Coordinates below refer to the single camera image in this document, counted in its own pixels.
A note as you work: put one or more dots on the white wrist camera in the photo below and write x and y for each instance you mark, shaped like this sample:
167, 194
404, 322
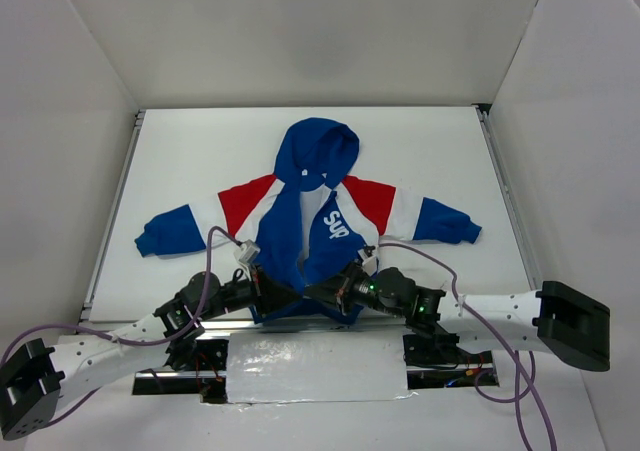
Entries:
369, 259
246, 253

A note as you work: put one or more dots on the blue white red hooded jacket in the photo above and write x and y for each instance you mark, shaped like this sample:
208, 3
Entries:
310, 217

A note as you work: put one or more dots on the white foam board front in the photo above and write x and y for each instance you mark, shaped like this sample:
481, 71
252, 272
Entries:
336, 366

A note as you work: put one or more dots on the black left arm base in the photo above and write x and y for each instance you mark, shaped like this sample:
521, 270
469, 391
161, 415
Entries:
202, 375

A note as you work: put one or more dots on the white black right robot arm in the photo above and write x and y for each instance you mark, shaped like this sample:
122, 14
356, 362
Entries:
556, 319

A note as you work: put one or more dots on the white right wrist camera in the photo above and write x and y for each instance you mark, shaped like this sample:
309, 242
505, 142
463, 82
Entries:
369, 259

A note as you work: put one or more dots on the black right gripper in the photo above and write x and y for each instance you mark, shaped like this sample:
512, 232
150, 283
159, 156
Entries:
343, 290

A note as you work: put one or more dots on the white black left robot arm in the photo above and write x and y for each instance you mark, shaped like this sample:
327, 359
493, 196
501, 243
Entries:
37, 380

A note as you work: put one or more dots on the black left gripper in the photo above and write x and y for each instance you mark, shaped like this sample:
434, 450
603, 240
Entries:
259, 288

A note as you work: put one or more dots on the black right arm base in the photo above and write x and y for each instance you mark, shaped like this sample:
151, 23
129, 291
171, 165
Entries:
445, 367

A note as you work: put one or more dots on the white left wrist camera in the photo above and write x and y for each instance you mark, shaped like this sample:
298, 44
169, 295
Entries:
246, 253

